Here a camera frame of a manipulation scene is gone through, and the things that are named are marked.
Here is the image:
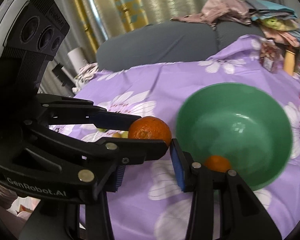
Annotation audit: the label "pink crumpled clothes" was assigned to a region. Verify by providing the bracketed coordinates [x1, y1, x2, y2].
[170, 0, 253, 29]

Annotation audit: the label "snack bag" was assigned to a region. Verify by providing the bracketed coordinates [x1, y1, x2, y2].
[259, 41, 282, 73]

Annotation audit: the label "green bowl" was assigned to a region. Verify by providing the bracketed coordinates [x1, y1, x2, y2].
[175, 82, 294, 192]

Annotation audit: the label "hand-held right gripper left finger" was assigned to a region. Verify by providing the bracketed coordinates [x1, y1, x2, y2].
[20, 166, 126, 240]

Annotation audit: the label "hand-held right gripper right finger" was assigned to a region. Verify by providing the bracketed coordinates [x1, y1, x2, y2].
[171, 138, 282, 240]

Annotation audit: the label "purple floral tablecloth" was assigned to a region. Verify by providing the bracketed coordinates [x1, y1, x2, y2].
[72, 34, 300, 240]

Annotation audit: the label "orange tangerine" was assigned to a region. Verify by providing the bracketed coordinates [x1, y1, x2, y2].
[128, 116, 172, 147]
[204, 155, 232, 173]

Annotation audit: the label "white plastic bags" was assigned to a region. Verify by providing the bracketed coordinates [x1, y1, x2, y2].
[72, 62, 99, 93]

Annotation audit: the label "beige bottle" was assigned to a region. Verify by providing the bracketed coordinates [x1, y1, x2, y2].
[283, 49, 297, 76]

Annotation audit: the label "white box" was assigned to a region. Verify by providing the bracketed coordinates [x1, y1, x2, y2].
[67, 47, 88, 69]

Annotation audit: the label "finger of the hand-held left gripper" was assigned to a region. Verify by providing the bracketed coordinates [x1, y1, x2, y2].
[24, 121, 169, 188]
[39, 94, 142, 131]

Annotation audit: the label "grey sofa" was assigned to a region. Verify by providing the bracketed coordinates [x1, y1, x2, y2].
[96, 20, 265, 72]

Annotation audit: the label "black stick device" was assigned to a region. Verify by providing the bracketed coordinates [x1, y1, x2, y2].
[51, 58, 73, 86]

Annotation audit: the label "pile of folded clothes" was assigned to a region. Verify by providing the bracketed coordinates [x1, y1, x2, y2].
[245, 0, 300, 47]

